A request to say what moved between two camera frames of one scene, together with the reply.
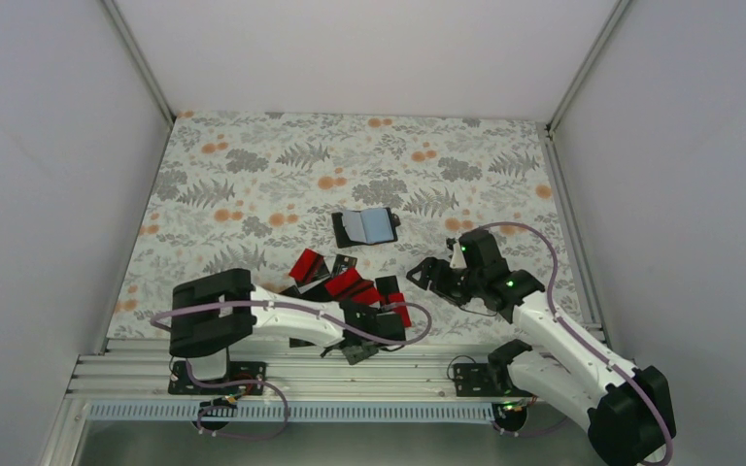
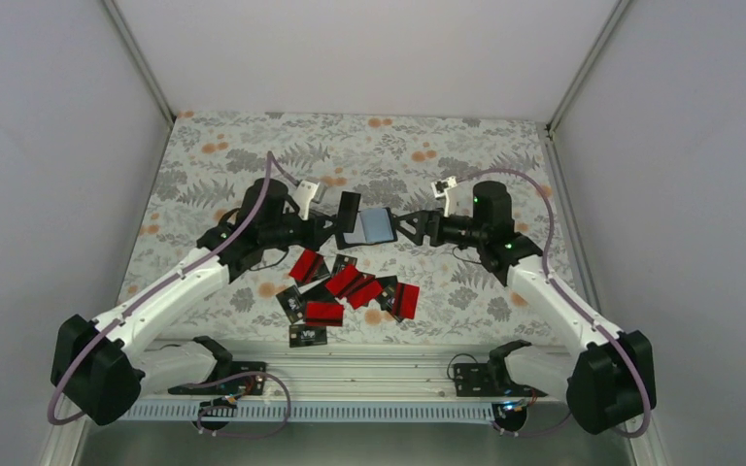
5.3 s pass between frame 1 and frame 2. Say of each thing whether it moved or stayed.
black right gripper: moved
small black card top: stayed
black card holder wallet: stayed
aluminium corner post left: stayed
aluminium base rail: stayed
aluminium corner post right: stayed
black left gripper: moved
